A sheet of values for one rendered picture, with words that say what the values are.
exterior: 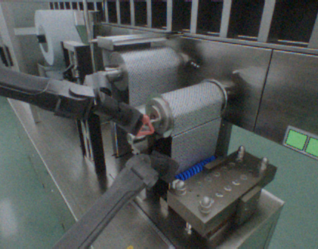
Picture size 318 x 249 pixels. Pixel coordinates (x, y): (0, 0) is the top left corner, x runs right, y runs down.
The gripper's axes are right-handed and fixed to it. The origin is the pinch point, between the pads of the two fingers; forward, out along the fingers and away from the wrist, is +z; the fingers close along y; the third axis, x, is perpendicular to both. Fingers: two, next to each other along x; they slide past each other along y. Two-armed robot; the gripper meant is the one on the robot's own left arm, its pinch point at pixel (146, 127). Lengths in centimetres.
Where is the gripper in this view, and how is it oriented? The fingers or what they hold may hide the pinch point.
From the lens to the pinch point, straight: 71.8
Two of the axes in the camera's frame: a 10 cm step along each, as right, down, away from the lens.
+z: 6.1, 3.3, 7.2
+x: 5.1, -8.6, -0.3
